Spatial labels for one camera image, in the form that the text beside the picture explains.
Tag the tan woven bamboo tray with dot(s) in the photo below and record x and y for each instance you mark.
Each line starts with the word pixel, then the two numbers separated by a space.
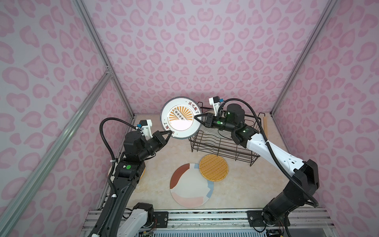
pixel 213 168

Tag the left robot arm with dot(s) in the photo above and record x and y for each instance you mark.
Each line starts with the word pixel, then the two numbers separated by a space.
pixel 108 223

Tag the star pattern character plate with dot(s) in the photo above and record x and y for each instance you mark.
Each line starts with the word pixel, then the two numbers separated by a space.
pixel 128 172

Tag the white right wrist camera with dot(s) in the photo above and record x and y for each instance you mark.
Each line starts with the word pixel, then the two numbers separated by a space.
pixel 215 102

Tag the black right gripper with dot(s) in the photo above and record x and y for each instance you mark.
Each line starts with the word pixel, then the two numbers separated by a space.
pixel 209 122

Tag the large pastel colour-block plate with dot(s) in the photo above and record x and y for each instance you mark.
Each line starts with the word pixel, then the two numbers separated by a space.
pixel 189 188

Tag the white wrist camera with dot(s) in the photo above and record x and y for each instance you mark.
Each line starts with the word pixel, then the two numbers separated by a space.
pixel 215 102
pixel 145 126

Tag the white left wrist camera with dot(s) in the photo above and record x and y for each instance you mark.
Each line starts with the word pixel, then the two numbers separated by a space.
pixel 145 126

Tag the orange sunburst green-rim plate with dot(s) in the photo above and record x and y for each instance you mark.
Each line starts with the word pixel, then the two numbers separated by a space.
pixel 178 116

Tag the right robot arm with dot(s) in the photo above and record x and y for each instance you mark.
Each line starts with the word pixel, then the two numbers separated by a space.
pixel 303 175

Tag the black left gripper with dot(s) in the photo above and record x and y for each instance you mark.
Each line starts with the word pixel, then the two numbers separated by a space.
pixel 161 138

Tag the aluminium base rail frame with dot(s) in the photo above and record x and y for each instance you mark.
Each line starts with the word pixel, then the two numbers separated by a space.
pixel 222 216

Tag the black wire dish rack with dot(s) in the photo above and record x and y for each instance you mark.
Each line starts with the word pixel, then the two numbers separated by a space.
pixel 220 143

